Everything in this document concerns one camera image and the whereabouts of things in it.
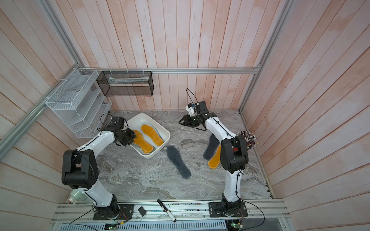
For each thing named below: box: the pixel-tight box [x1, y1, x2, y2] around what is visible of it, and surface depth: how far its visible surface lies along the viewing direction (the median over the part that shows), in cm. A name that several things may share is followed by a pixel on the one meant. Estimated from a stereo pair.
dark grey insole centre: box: [166, 145, 192, 180], surface depth 93 cm
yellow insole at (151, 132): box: [140, 124, 165, 147], surface depth 106 cm
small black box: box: [137, 205, 147, 217], surface depth 76 cm
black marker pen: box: [156, 198, 177, 223], surface depth 74 cm
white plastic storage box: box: [125, 113, 171, 159], surface depth 105 cm
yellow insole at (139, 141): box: [132, 129, 154, 154], surface depth 98 cm
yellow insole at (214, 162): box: [208, 144, 222, 169], surface depth 93 cm
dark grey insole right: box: [203, 133, 221, 161], surface depth 100 cm
